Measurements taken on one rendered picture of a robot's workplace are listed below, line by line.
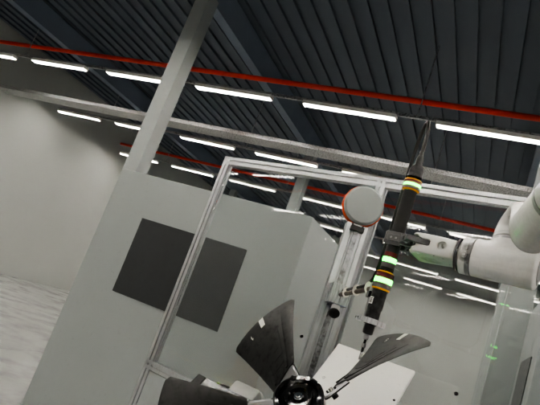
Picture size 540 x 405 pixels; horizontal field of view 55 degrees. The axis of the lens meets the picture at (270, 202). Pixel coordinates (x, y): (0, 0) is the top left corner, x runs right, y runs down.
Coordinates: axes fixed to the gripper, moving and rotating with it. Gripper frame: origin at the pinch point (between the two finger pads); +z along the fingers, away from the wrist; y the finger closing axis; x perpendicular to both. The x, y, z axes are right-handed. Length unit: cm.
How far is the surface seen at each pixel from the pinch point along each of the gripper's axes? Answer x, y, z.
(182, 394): -52, -12, 36
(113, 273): -35, 133, 249
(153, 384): -73, 71, 120
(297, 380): -38.6, -2.7, 12.2
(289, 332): -29.0, 6.8, 23.9
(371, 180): 40, 71, 47
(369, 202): 26, 57, 38
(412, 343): -21.3, 13.5, -6.2
